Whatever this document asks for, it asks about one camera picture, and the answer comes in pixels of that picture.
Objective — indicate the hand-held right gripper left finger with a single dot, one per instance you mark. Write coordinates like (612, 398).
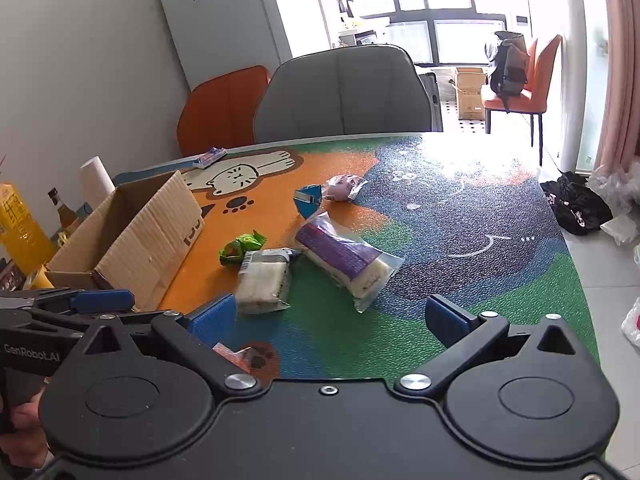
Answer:
(215, 317)

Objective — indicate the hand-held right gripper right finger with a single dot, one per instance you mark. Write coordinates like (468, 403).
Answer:
(445, 317)

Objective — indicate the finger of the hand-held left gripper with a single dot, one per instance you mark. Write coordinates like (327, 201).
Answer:
(17, 302)
(100, 300)

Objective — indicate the red snack packet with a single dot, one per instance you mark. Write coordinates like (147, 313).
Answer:
(232, 355)

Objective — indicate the clear sandwich packet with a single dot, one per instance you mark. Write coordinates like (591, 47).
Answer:
(262, 280)

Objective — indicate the green snack packet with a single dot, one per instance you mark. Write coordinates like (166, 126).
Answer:
(237, 252)

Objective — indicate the brown cardboard box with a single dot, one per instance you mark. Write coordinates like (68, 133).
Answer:
(150, 240)

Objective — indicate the purple label bread packet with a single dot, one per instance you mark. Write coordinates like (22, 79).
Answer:
(340, 252)

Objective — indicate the blue snack packet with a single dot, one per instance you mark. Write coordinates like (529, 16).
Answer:
(306, 200)

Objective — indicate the small purple snack packet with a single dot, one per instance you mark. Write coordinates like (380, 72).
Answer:
(342, 187)

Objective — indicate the person's left hand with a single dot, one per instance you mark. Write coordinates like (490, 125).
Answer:
(27, 420)

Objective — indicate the yellow oil bottle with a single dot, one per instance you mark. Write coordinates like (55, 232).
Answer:
(22, 230)

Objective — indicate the dark glass bottle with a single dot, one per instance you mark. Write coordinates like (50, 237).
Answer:
(60, 210)

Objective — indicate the cartoon printed table mat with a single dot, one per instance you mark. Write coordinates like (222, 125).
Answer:
(475, 210)

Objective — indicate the white paper towel roll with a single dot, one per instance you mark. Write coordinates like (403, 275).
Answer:
(95, 180)

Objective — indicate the small purple tissue pack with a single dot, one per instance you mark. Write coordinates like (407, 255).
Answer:
(210, 157)

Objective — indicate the black floor bag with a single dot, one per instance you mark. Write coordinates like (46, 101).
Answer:
(575, 207)

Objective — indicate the white foam container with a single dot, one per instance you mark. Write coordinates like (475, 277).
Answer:
(620, 230)

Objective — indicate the orange dining chair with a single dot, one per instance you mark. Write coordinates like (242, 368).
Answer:
(220, 110)

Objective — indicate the clear crumpled plastic bag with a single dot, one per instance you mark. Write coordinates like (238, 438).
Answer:
(615, 185)

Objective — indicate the open cardboard floor box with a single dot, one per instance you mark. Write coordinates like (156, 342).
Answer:
(470, 97)

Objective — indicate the grey dining chair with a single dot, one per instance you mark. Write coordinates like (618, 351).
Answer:
(345, 95)

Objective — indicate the grey backpack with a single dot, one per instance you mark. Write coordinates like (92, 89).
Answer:
(507, 70)

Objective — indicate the orange chair with black legs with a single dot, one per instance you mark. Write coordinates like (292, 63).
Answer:
(531, 55)
(547, 75)

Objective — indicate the long pink curtain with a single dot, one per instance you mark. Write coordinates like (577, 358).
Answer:
(622, 85)

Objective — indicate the cluttered white shelf unit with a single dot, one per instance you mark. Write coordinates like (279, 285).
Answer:
(360, 35)

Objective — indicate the white refrigerator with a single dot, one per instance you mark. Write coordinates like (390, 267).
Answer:
(225, 20)

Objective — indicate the black framed window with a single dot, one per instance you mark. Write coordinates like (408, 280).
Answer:
(450, 14)

